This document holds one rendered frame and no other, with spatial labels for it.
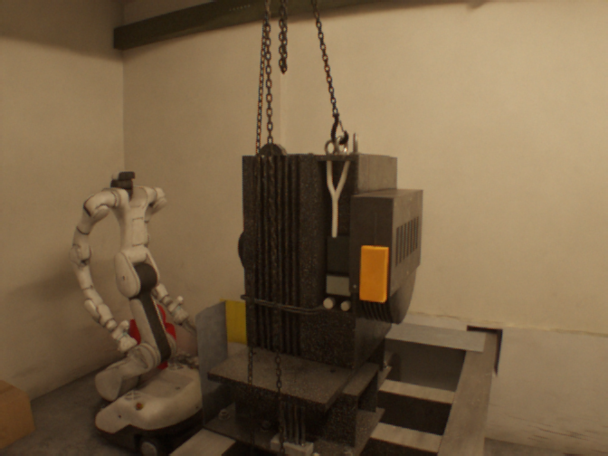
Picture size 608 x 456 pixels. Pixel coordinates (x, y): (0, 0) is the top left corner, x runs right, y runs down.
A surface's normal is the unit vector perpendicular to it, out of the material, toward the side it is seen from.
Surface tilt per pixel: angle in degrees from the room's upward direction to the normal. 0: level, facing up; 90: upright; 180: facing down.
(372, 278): 90
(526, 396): 90
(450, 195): 90
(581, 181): 90
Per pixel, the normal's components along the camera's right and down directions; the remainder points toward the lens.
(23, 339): 0.90, 0.07
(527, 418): -0.44, 0.14
